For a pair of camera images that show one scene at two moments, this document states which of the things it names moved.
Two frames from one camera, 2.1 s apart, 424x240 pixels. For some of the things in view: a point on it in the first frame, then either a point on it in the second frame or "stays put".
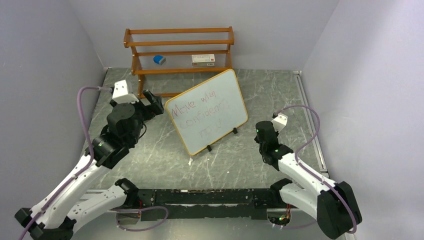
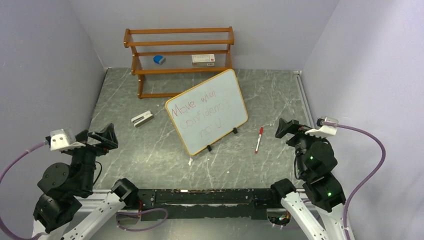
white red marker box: (204, 60) stays put
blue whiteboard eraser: (159, 59) stays put
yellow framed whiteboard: (205, 113) stays put
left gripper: (155, 108) → (107, 135)
